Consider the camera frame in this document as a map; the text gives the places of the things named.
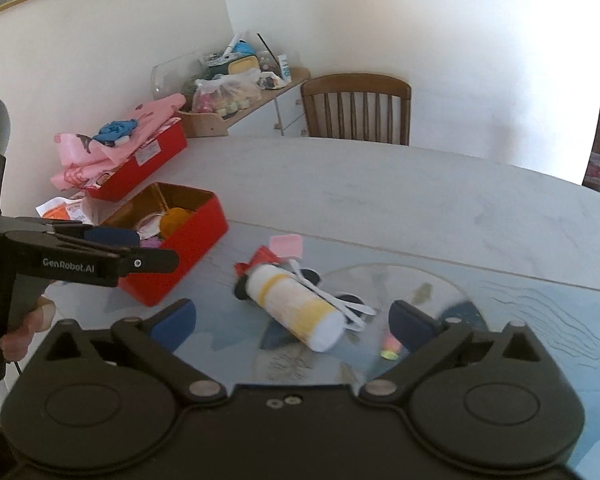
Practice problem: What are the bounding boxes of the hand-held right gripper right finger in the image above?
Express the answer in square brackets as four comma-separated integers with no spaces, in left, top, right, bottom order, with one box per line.
[357,300,553,403]

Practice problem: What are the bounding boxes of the red tin box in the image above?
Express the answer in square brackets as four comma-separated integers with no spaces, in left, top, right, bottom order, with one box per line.
[100,182,229,307]

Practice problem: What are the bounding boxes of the pink square pad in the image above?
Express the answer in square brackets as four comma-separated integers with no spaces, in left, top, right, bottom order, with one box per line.
[270,234,303,261]

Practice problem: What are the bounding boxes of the black stick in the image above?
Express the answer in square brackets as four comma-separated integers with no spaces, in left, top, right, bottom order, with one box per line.
[257,33,281,68]

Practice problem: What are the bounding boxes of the blue printed table mat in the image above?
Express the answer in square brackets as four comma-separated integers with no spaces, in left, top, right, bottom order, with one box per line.
[45,220,600,461]

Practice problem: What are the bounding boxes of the red box with pink cloth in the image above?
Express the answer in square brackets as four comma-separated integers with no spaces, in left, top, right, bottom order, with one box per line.
[50,92,187,191]

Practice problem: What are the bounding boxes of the white wooden sideboard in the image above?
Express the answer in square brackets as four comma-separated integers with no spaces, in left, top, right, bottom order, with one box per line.
[177,66,312,139]

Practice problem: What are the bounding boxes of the orange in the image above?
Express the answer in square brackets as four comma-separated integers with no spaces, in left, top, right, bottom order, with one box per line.
[159,207,197,238]

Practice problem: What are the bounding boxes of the red pink tag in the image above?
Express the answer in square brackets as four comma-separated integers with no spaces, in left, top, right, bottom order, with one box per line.
[234,246,281,276]

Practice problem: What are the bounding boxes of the glass vase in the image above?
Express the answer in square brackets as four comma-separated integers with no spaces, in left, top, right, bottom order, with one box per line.
[151,52,203,103]

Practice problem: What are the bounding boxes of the green yellow storage box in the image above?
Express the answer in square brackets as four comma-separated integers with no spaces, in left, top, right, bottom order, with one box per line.
[228,55,261,73]

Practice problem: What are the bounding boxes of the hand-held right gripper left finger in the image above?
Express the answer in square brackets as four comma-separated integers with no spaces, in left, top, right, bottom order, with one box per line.
[22,299,228,403]

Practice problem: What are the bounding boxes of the orange white tissue packet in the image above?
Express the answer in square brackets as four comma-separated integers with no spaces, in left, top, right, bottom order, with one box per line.
[35,192,98,226]

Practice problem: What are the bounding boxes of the wooden chair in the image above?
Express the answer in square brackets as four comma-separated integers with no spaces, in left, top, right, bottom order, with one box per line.
[300,74,412,146]

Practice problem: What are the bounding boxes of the blue glove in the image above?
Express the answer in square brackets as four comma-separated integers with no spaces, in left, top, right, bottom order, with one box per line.
[92,119,138,147]

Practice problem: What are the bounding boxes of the white yellow bottle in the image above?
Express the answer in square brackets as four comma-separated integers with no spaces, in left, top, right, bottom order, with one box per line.
[243,264,347,353]

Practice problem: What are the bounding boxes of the clear plastic bag of snacks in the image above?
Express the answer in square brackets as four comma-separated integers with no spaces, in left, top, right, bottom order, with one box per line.
[192,70,263,116]

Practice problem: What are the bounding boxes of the person's left hand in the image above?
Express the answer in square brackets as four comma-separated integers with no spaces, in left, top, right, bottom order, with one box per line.
[0,296,57,362]

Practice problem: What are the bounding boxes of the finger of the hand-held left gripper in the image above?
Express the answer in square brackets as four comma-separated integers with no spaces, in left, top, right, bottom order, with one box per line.
[117,247,181,279]
[15,216,142,250]

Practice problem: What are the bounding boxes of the red cardboard box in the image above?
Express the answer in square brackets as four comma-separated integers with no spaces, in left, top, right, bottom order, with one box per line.
[85,117,188,202]

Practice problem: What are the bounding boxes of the pink cylindrical stick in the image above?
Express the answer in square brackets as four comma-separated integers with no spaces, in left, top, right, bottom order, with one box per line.
[380,332,406,361]

